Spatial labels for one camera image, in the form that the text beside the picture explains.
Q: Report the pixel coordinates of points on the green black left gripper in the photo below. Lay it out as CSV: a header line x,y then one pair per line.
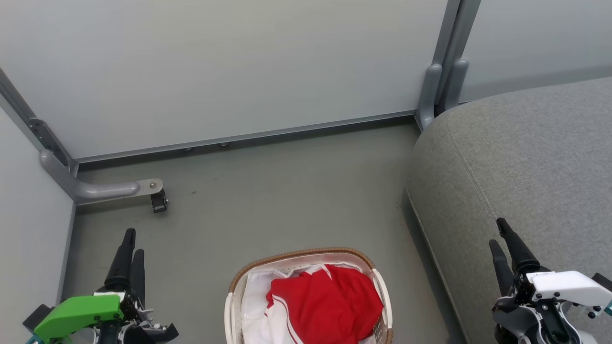
x,y
79,313

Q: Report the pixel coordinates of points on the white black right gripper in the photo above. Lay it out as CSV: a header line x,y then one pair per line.
x,y
564,286

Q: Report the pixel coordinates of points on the red white sports jersey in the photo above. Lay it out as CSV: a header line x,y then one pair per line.
x,y
330,306

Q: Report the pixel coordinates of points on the grey fabric sofa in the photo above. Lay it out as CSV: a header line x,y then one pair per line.
x,y
526,162

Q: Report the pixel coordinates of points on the black caster wheel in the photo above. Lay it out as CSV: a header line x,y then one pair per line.
x,y
159,203

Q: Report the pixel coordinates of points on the grey metal partition foot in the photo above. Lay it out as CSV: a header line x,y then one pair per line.
x,y
95,190

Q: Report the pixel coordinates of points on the white basket with brown rim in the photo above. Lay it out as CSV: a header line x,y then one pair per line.
x,y
236,301

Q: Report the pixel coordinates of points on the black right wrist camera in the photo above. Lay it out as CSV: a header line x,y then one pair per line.
x,y
603,281

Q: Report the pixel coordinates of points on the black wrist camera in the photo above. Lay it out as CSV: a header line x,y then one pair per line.
x,y
34,314
603,281

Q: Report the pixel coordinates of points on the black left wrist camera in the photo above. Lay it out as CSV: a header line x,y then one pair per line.
x,y
34,314

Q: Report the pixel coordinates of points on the dark grey hinge bracket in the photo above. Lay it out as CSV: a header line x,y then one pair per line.
x,y
45,136

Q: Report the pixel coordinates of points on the grey aluminium panel rail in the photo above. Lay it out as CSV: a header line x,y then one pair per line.
x,y
248,136

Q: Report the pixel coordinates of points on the grey partition post foot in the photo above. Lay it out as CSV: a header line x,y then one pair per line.
x,y
453,83
427,95

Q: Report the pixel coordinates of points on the grey aluminium partition post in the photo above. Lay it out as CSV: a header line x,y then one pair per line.
x,y
459,28

